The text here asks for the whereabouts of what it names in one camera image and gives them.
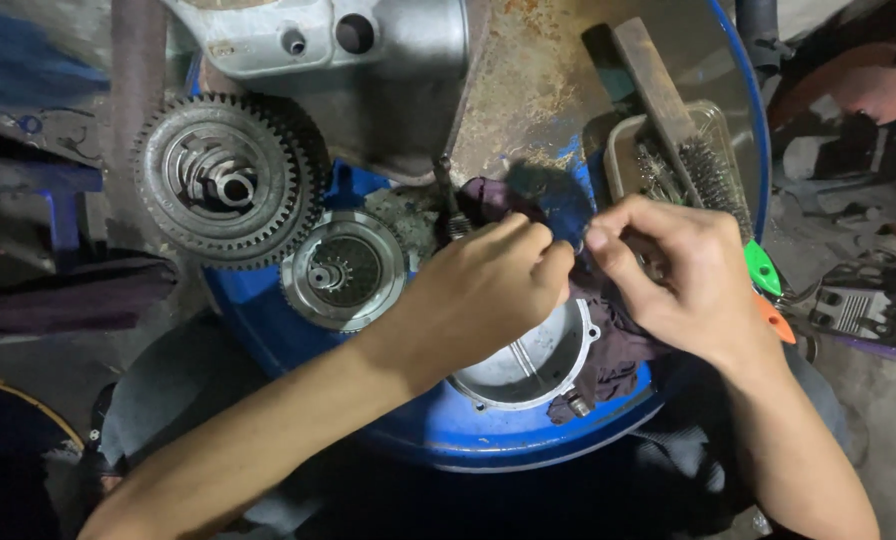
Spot person's right hand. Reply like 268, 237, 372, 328
584, 194, 773, 370

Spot person's left hand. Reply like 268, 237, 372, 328
379, 212, 575, 373

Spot dark purple rag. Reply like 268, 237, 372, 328
455, 177, 674, 426

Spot round aluminium engine cover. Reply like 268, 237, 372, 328
448, 297, 601, 413

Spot small metal shaft with spring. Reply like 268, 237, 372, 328
433, 155, 473, 241

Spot small round clutch plate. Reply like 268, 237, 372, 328
280, 209, 409, 334

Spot clear plastic tray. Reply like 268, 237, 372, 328
604, 99, 741, 219

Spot heap of engine parts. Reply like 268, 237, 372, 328
763, 0, 896, 365

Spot person's dark trousers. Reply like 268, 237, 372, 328
99, 315, 850, 540

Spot blue rusty metal drum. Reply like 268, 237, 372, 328
185, 0, 773, 474

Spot large toothed clutch gear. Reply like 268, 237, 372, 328
130, 92, 331, 271

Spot silver engine casing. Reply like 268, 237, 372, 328
164, 0, 486, 187

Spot blue metal stool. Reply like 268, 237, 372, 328
0, 105, 105, 252

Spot green handled tool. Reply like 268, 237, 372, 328
743, 239, 783, 297

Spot orange handled tool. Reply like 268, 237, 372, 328
752, 291, 797, 345

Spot wooden wire brush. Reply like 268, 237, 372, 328
611, 18, 755, 243

